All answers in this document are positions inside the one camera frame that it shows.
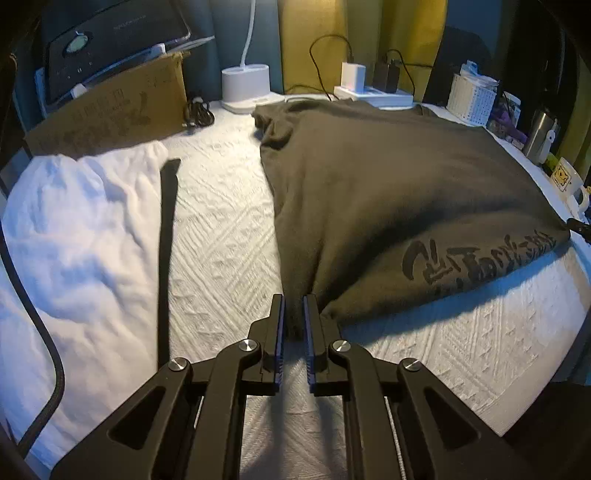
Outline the white desk lamp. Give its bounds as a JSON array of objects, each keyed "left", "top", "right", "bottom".
[{"left": 221, "top": 0, "right": 289, "bottom": 115}]

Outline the white charger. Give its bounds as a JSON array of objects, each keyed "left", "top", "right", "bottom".
[{"left": 341, "top": 62, "right": 368, "bottom": 90}]

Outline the yellow curtain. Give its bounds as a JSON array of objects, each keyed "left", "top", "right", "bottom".
[{"left": 277, "top": 0, "right": 448, "bottom": 93}]

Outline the white printed mug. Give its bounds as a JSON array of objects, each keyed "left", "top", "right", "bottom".
[{"left": 549, "top": 157, "right": 591, "bottom": 213}]

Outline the cardboard box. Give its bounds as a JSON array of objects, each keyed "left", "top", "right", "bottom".
[{"left": 23, "top": 51, "right": 190, "bottom": 160}]

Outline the coiled black cable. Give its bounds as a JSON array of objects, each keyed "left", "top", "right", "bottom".
[{"left": 185, "top": 97, "right": 215, "bottom": 132}]

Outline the white power strip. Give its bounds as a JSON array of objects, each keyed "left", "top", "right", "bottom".
[{"left": 333, "top": 85, "right": 414, "bottom": 109}]

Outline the white crumpled cloth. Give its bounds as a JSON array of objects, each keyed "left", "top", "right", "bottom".
[{"left": 0, "top": 141, "right": 169, "bottom": 462}]

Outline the black strap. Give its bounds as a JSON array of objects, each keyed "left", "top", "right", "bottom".
[{"left": 156, "top": 158, "right": 182, "bottom": 370}]

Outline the black charger cable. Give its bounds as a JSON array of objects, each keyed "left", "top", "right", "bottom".
[
  {"left": 284, "top": 34, "right": 356, "bottom": 100},
  {"left": 385, "top": 48, "right": 435, "bottom": 70}
]

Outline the steel tumbler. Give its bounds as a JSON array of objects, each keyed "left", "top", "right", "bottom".
[{"left": 522, "top": 107, "right": 561, "bottom": 164}]

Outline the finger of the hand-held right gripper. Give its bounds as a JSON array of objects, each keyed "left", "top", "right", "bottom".
[{"left": 567, "top": 217, "right": 591, "bottom": 243}]

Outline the teal curtain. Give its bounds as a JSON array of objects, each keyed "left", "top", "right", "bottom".
[{"left": 185, "top": 0, "right": 287, "bottom": 100}]

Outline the white blue packet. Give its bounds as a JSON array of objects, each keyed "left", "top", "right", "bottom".
[{"left": 459, "top": 60, "right": 499, "bottom": 86}]

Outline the black braided cable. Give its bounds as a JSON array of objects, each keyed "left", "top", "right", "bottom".
[{"left": 0, "top": 222, "right": 65, "bottom": 457}]

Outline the white plastic basket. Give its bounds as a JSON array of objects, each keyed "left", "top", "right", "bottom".
[{"left": 445, "top": 73, "right": 502, "bottom": 127}]

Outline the black charger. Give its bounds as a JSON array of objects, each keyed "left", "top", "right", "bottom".
[{"left": 373, "top": 58, "right": 402, "bottom": 93}]

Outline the olive t-shirt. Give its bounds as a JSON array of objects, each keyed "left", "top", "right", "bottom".
[{"left": 252, "top": 99, "right": 573, "bottom": 342}]

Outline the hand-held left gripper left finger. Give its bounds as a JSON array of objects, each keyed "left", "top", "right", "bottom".
[{"left": 48, "top": 293, "right": 287, "bottom": 480}]

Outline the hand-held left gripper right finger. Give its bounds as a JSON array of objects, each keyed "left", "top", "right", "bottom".
[{"left": 302, "top": 294, "right": 541, "bottom": 480}]

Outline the purple object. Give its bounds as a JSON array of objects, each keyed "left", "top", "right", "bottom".
[{"left": 489, "top": 104, "right": 529, "bottom": 141}]

